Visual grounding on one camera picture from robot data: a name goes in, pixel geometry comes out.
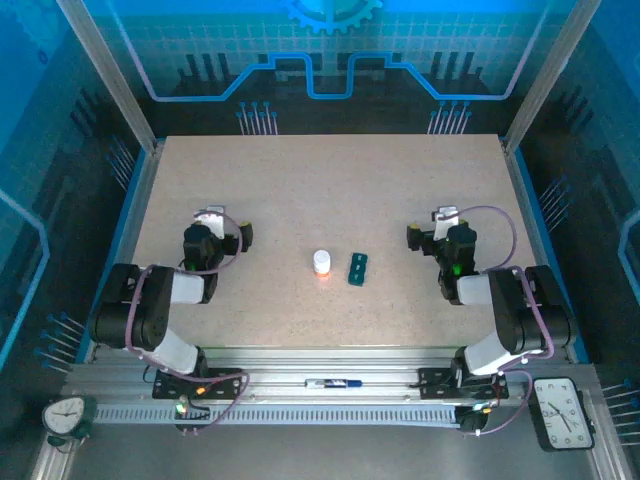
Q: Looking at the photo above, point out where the aluminium frame post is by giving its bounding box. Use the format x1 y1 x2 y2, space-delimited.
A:
55 0 166 154
501 0 605 155

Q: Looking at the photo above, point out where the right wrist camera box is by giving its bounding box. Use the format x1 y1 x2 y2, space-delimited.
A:
432 204 459 241

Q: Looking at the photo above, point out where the teal pill organizer box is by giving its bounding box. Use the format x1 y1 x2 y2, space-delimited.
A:
348 251 371 288

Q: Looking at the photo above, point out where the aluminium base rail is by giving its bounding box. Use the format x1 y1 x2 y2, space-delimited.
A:
64 347 596 406

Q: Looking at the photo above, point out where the grey slotted cable duct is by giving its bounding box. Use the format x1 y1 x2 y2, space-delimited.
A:
92 403 464 426

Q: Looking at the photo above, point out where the round analog clock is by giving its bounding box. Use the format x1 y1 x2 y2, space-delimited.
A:
41 394 99 446

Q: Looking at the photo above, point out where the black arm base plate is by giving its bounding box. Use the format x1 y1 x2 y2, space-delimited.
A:
152 367 246 401
417 367 511 401

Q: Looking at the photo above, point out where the blue white marker pen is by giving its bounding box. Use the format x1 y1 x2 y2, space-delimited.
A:
304 378 365 391

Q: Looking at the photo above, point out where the square black analog clock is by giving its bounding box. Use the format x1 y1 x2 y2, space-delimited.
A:
531 376 597 454

